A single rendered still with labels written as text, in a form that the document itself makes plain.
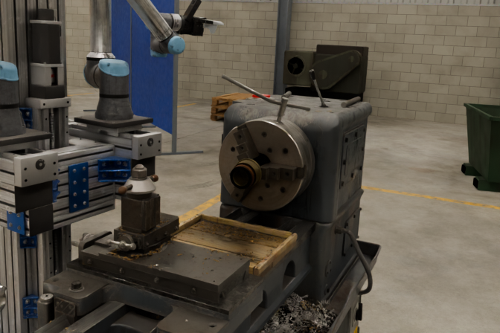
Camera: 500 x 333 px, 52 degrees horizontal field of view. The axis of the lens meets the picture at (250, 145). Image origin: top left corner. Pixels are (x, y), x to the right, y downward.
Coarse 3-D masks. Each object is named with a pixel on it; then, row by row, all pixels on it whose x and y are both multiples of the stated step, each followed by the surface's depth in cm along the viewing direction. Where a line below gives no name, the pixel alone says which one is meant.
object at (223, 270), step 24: (96, 240) 135; (96, 264) 126; (120, 264) 122; (144, 264) 120; (168, 264) 120; (192, 264) 121; (216, 264) 122; (240, 264) 122; (168, 288) 118; (192, 288) 114; (216, 288) 112
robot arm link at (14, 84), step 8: (0, 64) 160; (8, 64) 163; (0, 72) 159; (8, 72) 160; (16, 72) 164; (0, 80) 159; (8, 80) 160; (16, 80) 164; (0, 88) 159; (8, 88) 161; (16, 88) 164; (0, 96) 160; (8, 96) 161; (16, 96) 165; (0, 104) 160; (8, 104) 162
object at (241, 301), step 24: (72, 264) 128; (48, 288) 122; (72, 288) 118; (96, 288) 120; (120, 288) 122; (144, 288) 119; (240, 288) 120; (72, 312) 115; (168, 312) 117; (192, 312) 113; (216, 312) 111; (240, 312) 115
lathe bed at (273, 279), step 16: (240, 208) 197; (256, 224) 187; (288, 224) 183; (304, 224) 181; (304, 240) 174; (288, 256) 160; (304, 256) 182; (272, 272) 154; (288, 272) 175; (304, 272) 181; (272, 288) 156; (288, 288) 167; (112, 304) 122; (272, 304) 156; (64, 320) 116; (80, 320) 114; (96, 320) 114; (112, 320) 118; (128, 320) 120; (144, 320) 120; (160, 320) 121; (256, 320) 146
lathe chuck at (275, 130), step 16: (256, 128) 171; (272, 128) 168; (288, 128) 171; (224, 144) 177; (256, 144) 172; (272, 144) 169; (288, 144) 167; (304, 144) 172; (224, 160) 178; (256, 160) 182; (272, 160) 170; (288, 160) 168; (304, 160) 168; (224, 176) 179; (304, 176) 170; (256, 192) 175; (272, 192) 172; (288, 192) 170; (256, 208) 176; (272, 208) 173
